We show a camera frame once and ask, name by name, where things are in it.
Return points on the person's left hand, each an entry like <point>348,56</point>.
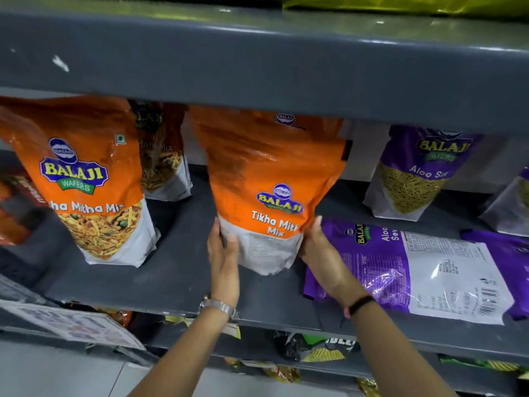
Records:
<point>225,276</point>

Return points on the person's right hand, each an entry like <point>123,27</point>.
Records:
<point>328,268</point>

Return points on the person's right thumb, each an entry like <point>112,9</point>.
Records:
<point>308,250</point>

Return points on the person's left thumb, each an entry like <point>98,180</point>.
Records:
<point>232,252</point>

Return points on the person's right forearm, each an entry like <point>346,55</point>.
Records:
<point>392,355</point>

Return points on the person's left forearm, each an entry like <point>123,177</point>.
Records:
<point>186,359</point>

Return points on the silver wristwatch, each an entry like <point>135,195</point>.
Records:
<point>219,305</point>

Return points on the black wristband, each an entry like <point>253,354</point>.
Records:
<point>360,304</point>

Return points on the black and green snack packet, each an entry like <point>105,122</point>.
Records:
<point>318,348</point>

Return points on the purple snack packet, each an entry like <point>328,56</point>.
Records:
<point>413,272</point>
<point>413,173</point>
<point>506,260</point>
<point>510,206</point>

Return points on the golden snack packet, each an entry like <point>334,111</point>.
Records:
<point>281,372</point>
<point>368,387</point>

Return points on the dark orange snack packet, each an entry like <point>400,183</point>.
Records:
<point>115,316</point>

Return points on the white printed paper label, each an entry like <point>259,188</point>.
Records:
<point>70,324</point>

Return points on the green and yellow snack packet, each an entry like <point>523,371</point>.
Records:
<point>487,363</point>

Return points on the red snack packet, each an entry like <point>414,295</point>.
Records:
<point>14,214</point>

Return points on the yellow-green packet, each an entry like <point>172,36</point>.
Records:
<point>413,4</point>

